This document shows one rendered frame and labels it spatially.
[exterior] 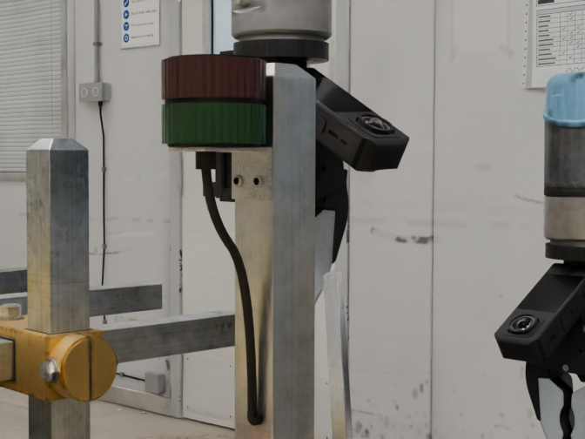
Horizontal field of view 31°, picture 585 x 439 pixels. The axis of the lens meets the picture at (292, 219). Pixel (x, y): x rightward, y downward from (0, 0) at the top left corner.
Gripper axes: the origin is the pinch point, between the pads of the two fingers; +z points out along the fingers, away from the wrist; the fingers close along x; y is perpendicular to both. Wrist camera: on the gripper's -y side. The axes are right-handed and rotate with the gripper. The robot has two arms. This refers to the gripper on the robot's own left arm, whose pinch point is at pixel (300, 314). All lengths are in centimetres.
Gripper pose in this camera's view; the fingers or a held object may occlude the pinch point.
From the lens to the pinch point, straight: 79.1
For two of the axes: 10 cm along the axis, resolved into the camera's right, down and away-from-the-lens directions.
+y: -6.8, -0.4, 7.4
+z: 0.0, 10.0, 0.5
